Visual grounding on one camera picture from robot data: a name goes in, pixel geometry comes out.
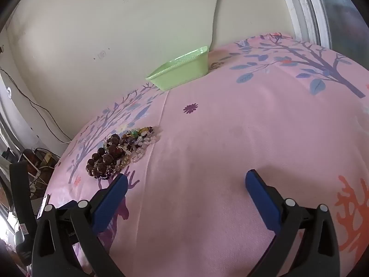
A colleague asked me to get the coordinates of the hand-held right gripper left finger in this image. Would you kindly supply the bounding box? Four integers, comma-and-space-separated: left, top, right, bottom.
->
31, 174, 129, 277

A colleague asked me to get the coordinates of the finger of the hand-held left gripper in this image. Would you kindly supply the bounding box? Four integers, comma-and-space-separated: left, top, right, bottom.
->
9, 162, 38, 230

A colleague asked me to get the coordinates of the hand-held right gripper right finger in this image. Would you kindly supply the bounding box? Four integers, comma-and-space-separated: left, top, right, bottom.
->
245, 170, 341, 277

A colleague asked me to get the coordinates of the small dark purple bead bracelet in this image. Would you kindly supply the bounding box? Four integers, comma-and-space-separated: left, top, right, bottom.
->
94, 171, 119, 181

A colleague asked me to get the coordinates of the clear crystal bead bracelet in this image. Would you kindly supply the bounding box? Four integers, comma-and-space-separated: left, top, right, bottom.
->
127, 135, 158, 163

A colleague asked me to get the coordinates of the colourful glass bead bracelet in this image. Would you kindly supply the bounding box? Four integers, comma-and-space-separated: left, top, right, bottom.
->
122, 126, 155, 145

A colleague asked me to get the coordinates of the green plastic basket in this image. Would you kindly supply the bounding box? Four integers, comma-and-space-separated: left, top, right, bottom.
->
146, 45, 209, 91

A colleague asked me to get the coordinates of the pink floral bed sheet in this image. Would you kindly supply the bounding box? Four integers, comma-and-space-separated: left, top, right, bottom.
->
48, 33, 369, 277

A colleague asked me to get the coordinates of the thin black wall cable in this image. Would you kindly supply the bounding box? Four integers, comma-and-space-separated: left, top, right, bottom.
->
0, 66, 71, 145

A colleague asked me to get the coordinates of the grey wall cable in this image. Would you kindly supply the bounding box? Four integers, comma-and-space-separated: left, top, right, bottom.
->
210, 0, 224, 53

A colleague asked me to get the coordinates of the white window frame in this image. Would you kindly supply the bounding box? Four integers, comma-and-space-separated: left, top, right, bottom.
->
274, 0, 369, 71

